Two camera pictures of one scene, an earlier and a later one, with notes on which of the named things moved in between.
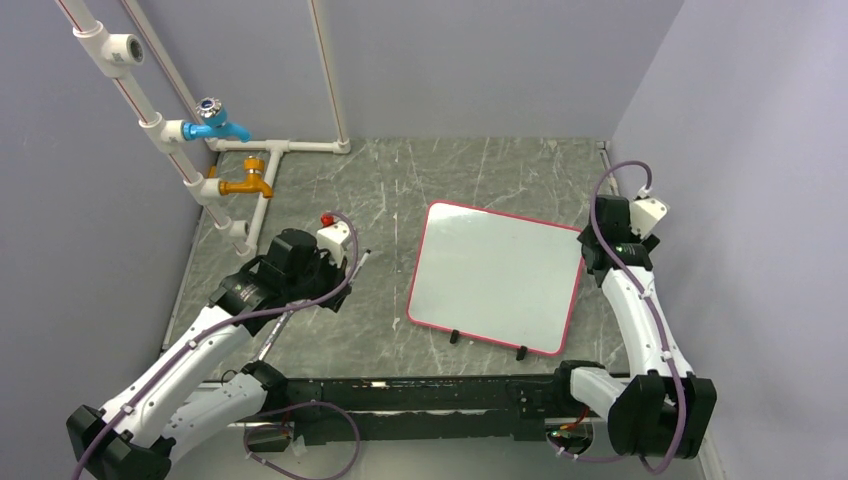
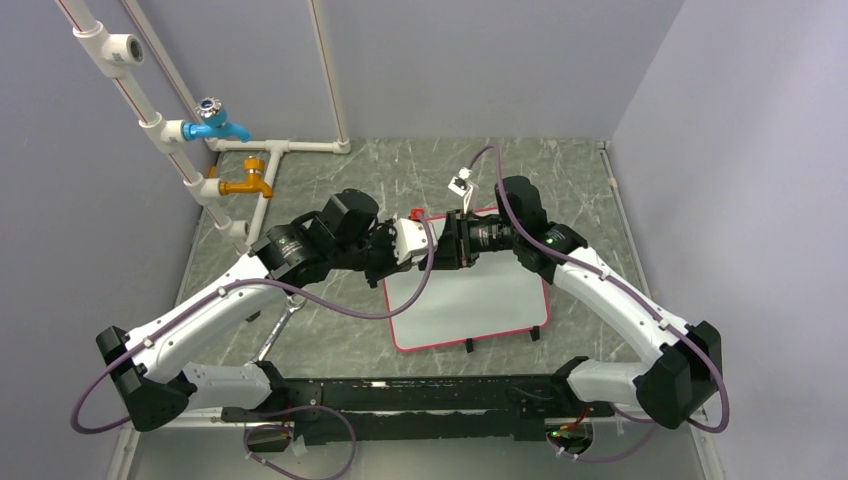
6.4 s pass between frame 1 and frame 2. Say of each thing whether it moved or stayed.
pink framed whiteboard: moved
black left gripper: moved
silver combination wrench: stayed
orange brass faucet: stayed
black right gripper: moved
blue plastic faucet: stayed
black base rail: stayed
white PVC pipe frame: stayed
